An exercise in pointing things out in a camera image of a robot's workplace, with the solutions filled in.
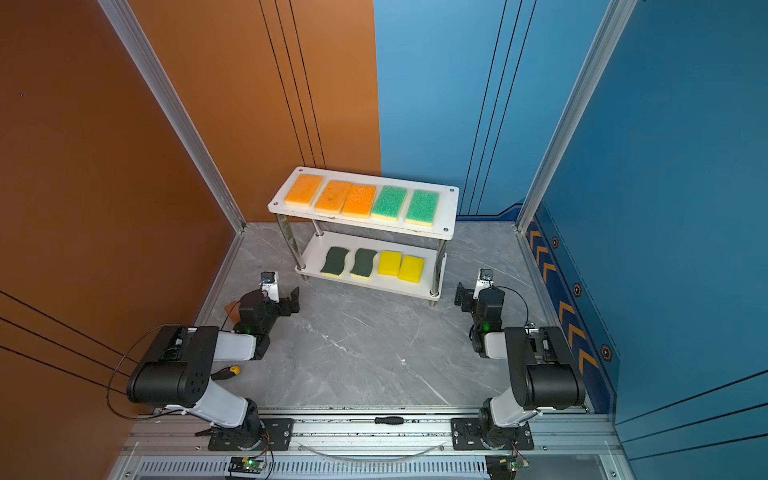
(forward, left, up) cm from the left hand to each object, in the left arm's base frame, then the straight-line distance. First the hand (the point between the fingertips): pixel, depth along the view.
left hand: (283, 285), depth 94 cm
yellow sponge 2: (+8, -34, +2) cm, 35 cm away
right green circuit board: (-46, -62, -7) cm, 77 cm away
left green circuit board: (-46, 0, -8) cm, 46 cm away
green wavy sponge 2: (+9, -15, +1) cm, 18 cm away
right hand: (+1, -61, +1) cm, 61 cm away
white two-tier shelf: (+30, -25, -7) cm, 40 cm away
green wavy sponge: (+8, -25, +2) cm, 26 cm away
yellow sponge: (+6, -41, +1) cm, 41 cm away
